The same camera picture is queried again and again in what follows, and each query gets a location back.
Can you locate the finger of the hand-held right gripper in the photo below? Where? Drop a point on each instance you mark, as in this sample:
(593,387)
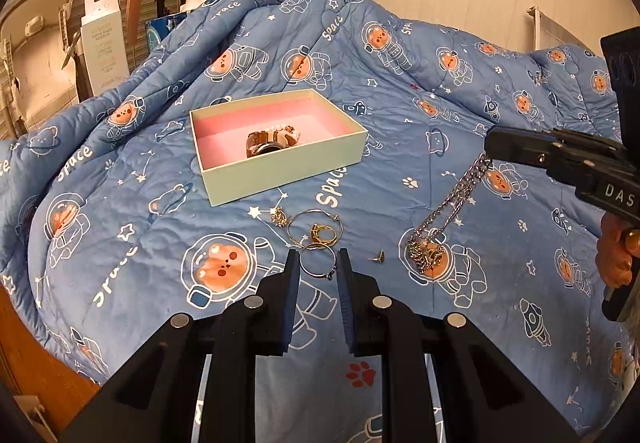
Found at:
(515,147)
(575,139)

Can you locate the person's right hand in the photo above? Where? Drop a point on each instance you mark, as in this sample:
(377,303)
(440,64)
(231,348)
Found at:
(614,253)

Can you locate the blue cardboard box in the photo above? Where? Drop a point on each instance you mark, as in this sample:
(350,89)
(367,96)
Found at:
(160,30)

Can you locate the stud earring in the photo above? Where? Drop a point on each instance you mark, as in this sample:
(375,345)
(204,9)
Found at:
(378,257)

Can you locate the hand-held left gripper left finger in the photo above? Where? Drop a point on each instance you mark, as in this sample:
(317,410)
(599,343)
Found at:
(292,308)

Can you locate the beige folding chair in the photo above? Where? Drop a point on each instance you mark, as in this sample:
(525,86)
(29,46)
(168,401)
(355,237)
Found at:
(35,53)

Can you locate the thin gold hoop earring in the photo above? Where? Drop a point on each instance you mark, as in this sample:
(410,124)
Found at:
(296,217)

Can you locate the blue printed blanket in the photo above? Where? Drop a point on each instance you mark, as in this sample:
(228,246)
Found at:
(450,73)

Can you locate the light green jewelry box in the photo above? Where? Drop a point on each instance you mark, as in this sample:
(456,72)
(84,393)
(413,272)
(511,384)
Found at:
(250,178)

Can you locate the small gold charm earring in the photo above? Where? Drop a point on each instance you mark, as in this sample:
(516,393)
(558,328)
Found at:
(278,217)

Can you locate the white carton box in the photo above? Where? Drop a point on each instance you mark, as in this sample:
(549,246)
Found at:
(102,48)

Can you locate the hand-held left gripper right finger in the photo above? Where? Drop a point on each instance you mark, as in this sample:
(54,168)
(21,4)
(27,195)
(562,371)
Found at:
(345,303)

